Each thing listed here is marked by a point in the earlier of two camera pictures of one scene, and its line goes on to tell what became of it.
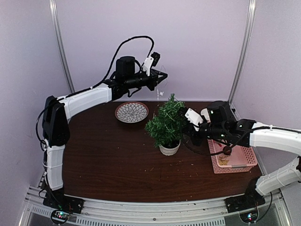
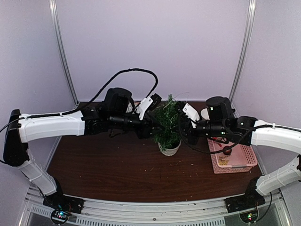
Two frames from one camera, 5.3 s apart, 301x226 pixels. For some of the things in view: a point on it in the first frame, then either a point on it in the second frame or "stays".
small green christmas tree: [166, 128] stays
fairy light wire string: [157, 90] → [177, 96]
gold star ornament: [222, 161] stays
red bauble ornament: [227, 150] stays
